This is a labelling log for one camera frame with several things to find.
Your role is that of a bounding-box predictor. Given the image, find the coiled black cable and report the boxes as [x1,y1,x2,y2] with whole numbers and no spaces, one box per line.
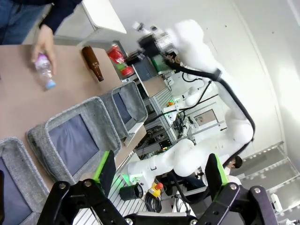
[144,193,163,214]

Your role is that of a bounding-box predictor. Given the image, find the grey fabric basket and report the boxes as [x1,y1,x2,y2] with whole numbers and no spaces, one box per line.
[0,136,50,225]
[100,81,149,141]
[26,96,122,186]

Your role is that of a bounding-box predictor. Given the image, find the person's blue jeans legs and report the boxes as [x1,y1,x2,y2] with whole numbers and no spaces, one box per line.
[0,0,52,45]

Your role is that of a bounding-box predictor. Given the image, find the yellow emergency stop button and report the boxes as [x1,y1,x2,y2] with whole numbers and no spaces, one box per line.
[150,182,164,198]

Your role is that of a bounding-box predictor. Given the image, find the seated person in background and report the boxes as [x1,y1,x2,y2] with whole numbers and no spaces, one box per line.
[224,155,244,188]

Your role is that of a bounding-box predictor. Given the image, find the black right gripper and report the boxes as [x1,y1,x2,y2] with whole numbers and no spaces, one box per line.
[137,35,165,57]

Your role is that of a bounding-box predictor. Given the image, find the black cup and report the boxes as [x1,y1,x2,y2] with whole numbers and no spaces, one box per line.
[119,182,144,202]

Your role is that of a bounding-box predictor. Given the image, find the dark grey box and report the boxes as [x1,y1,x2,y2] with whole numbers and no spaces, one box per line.
[133,57,158,82]

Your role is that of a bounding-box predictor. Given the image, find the person's bare hand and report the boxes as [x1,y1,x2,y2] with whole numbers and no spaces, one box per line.
[31,24,57,75]

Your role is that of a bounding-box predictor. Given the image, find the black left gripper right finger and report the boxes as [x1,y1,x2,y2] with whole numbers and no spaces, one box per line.
[197,153,280,225]

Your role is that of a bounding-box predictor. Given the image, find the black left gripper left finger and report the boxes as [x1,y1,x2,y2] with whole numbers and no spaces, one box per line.
[37,150,132,225]

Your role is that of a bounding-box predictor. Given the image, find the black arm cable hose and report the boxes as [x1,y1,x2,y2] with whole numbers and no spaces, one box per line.
[164,58,256,166]

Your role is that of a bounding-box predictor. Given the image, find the white framed panel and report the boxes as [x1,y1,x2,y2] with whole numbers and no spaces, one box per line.
[191,108,220,128]

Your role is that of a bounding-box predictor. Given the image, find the brown cardboard box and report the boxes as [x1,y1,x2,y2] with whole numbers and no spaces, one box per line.
[142,75,168,98]

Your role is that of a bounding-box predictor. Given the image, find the brown glass bottle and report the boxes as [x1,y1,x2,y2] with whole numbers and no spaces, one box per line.
[81,45,105,83]

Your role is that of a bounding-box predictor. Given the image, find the white side desk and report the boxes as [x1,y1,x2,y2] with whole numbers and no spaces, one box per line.
[53,0,128,49]

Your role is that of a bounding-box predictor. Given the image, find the navy sleeved forearm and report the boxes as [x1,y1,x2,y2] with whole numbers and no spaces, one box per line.
[40,0,83,35]

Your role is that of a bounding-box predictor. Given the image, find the metal wire shelf rack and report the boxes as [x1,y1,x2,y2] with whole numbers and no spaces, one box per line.
[242,141,300,225]

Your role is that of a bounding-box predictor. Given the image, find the clear crushed plastic bottle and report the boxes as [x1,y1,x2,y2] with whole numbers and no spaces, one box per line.
[34,53,57,91]

